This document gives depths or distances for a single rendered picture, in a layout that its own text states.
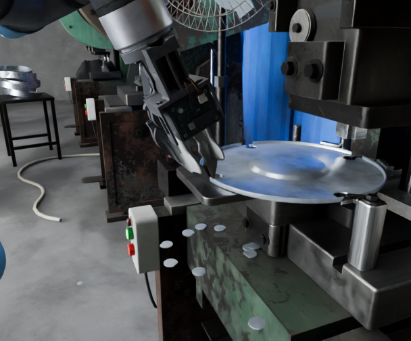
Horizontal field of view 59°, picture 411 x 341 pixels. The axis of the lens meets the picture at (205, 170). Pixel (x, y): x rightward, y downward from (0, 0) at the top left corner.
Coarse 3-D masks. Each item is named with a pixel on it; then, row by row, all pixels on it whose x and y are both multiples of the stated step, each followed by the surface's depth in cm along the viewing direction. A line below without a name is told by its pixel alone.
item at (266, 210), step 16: (192, 176) 56; (208, 192) 50; (224, 192) 50; (256, 208) 61; (272, 208) 56; (288, 208) 56; (304, 208) 57; (256, 224) 61; (272, 224) 57; (256, 240) 62; (272, 240) 57
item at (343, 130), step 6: (336, 126) 64; (342, 126) 61; (348, 126) 60; (336, 132) 63; (342, 132) 61; (348, 132) 60; (354, 132) 60; (360, 132) 60; (366, 132) 60; (348, 138) 61; (354, 138) 60; (360, 138) 60
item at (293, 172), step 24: (240, 144) 72; (264, 144) 73; (288, 144) 73; (312, 144) 71; (216, 168) 59; (240, 168) 59; (264, 168) 57; (288, 168) 57; (312, 168) 57; (336, 168) 59; (360, 168) 59; (240, 192) 49; (264, 192) 49; (288, 192) 49; (312, 192) 49; (336, 192) 50; (360, 192) 49
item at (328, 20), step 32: (320, 0) 54; (320, 32) 55; (352, 32) 49; (384, 32) 49; (288, 64) 56; (320, 64) 51; (352, 64) 50; (384, 64) 51; (320, 96) 52; (352, 96) 51; (384, 96) 53
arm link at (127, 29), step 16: (144, 0) 38; (160, 0) 40; (112, 16) 38; (128, 16) 38; (144, 16) 38; (160, 16) 40; (112, 32) 40; (128, 32) 39; (144, 32) 39; (160, 32) 40; (128, 48) 41
